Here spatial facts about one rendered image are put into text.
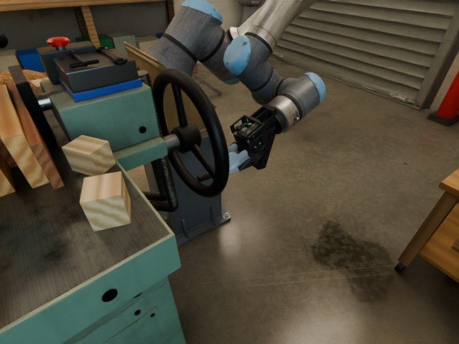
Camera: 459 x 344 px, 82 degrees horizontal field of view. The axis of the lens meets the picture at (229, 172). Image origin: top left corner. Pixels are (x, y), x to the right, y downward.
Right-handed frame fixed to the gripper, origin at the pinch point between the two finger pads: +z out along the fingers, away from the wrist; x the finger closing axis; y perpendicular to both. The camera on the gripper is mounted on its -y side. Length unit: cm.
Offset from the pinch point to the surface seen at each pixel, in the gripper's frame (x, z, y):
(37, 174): 8.0, 24.1, 30.8
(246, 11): -270, -237, -90
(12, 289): 21.2, 29.2, 30.5
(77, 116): 1.8, 16.4, 31.2
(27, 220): 13.4, 27.0, 29.9
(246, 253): -14, 0, -74
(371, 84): -81, -230, -145
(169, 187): -3.0, 11.7, 4.5
